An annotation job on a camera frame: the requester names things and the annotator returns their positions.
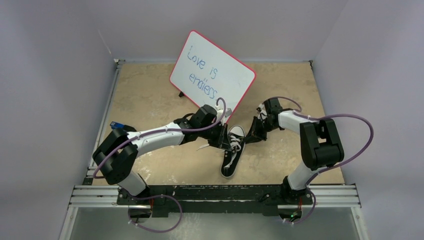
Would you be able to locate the pink-framed whiteboard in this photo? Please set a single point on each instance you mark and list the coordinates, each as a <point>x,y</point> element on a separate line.
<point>204,72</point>

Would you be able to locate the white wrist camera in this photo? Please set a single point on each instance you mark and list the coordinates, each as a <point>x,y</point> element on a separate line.
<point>262,113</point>
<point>223,114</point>

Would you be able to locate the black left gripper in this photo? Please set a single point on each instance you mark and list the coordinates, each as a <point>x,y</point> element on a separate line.
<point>221,141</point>

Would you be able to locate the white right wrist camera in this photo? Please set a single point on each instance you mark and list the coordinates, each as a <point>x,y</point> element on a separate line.
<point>262,113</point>

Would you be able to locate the blue stapler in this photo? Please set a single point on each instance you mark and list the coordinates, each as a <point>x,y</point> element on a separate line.
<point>116,125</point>

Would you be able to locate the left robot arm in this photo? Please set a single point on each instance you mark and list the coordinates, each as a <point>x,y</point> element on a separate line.
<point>116,155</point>

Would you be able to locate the white shoelace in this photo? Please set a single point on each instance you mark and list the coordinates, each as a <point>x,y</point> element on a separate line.
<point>235,143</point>

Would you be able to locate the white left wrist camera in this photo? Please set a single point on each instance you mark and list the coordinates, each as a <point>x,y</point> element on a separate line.
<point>223,114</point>

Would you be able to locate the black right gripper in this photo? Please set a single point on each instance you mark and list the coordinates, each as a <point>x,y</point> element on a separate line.
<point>257,127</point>

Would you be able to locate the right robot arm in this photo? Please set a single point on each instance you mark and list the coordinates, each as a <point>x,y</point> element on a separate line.
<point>320,143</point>

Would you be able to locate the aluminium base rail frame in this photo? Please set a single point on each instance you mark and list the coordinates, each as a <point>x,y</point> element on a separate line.
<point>144,98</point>

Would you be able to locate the black canvas sneaker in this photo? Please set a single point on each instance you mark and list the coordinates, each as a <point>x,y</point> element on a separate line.
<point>230,159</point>

